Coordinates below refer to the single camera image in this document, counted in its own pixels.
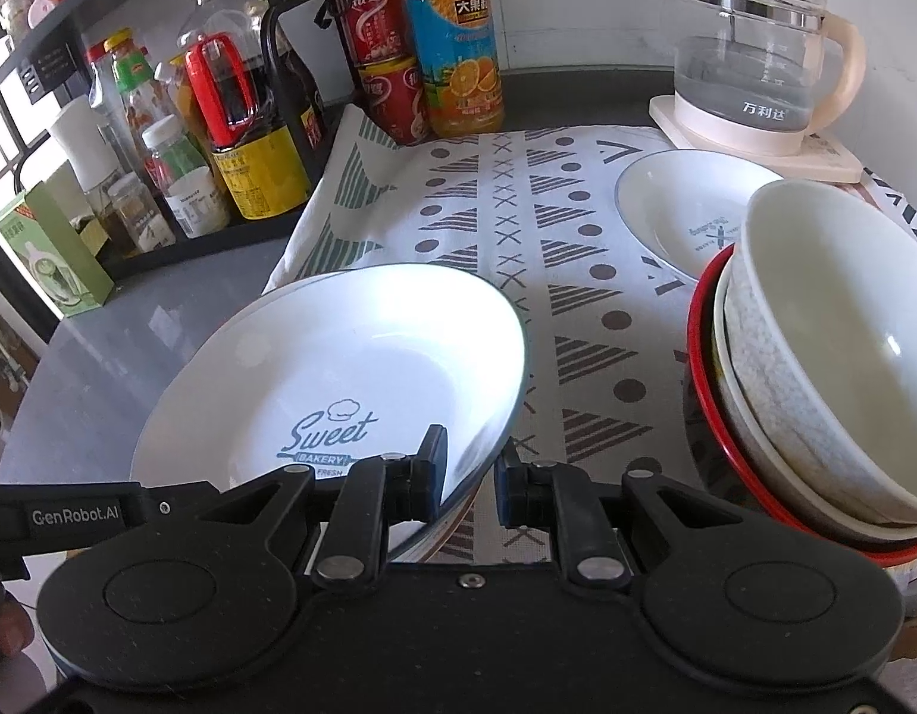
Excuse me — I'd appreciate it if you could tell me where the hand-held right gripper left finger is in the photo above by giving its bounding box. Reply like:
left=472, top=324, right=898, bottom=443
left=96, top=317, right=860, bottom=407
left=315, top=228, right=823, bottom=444
left=196, top=424, right=450, bottom=596

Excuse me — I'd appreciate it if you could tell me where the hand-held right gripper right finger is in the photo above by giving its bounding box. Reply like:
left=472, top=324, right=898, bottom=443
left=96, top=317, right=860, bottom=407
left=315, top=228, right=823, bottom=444
left=494, top=442, right=733, bottom=588

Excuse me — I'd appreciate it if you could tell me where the large white plate blue print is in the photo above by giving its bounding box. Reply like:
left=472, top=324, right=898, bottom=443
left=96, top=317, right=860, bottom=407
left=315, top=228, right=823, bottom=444
left=129, top=263, right=532, bottom=563

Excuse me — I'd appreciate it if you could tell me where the red and black bowl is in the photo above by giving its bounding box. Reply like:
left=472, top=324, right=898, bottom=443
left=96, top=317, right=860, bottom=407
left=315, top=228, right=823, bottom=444
left=683, top=245, right=917, bottom=575

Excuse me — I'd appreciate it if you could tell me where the white ceramic bowl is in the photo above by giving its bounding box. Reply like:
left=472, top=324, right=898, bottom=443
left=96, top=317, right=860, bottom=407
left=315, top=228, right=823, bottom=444
left=712, top=268, right=917, bottom=546
left=722, top=178, right=917, bottom=526

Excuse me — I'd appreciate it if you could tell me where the patterned fringed table mat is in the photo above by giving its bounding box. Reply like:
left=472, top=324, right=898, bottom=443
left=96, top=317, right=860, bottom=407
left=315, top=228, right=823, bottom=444
left=261, top=104, right=917, bottom=597

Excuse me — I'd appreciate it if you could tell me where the green carton box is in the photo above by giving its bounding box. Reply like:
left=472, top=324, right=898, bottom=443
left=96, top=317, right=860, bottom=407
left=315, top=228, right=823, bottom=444
left=0, top=181, right=118, bottom=323

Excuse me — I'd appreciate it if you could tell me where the small clear spice jar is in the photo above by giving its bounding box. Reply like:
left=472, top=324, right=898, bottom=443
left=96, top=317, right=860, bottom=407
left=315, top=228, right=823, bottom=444
left=106, top=171, right=179, bottom=253

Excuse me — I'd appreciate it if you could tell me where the small white plate blue print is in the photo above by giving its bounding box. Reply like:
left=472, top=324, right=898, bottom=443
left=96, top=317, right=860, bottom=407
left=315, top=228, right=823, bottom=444
left=613, top=149, right=791, bottom=286

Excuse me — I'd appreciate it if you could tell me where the oil dispenser with white top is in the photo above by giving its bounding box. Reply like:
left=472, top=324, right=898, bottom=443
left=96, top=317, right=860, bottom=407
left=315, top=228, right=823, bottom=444
left=49, top=94, right=144, bottom=240

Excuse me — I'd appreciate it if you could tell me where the green jar with white cap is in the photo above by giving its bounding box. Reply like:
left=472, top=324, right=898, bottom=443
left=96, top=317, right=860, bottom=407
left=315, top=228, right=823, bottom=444
left=141, top=114, right=211, bottom=189

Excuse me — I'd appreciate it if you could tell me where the red drink can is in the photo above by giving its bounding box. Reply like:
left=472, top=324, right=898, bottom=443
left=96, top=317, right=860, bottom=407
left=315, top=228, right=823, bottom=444
left=332, top=0, right=409, bottom=67
left=353, top=55, right=431, bottom=148

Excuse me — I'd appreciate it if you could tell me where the dark sauce bottle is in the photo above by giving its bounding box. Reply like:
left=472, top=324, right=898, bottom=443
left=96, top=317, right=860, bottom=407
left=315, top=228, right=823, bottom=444
left=251, top=0, right=330, bottom=154

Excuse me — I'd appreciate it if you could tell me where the clear bottle with red cap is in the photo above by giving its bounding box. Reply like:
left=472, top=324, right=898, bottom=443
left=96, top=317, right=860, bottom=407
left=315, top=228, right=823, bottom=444
left=84, top=40, right=133, bottom=136

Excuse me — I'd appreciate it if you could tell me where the yellow sauce bottle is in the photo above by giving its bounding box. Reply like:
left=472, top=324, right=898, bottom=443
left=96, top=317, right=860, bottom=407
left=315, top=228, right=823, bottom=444
left=154, top=51, right=207, bottom=144

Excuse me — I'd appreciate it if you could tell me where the orange juice bottle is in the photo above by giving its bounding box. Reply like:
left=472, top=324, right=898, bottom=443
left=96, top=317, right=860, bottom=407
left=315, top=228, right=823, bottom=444
left=395, top=0, right=507, bottom=141

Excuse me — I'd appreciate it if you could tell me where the green label sauce bottle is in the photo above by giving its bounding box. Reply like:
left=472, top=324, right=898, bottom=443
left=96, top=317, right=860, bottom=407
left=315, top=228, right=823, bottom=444
left=104, top=27, right=170, bottom=159

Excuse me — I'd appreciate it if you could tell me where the cream kettle base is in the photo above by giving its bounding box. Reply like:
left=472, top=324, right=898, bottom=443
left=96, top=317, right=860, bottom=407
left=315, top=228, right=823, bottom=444
left=647, top=93, right=865, bottom=184

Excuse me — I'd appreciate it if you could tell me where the black metal shelf rack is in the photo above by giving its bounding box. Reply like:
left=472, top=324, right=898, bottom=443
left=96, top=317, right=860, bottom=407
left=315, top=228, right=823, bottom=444
left=0, top=0, right=356, bottom=278

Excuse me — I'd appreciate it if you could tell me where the soy sauce bottle red handle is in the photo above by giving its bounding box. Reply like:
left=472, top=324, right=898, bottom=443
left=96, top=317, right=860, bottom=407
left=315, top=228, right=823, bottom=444
left=176, top=0, right=315, bottom=223

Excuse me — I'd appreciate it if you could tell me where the glass kettle with cream handle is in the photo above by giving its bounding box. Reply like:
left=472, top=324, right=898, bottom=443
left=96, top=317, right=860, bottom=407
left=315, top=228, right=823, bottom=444
left=659, top=0, right=868, bottom=154

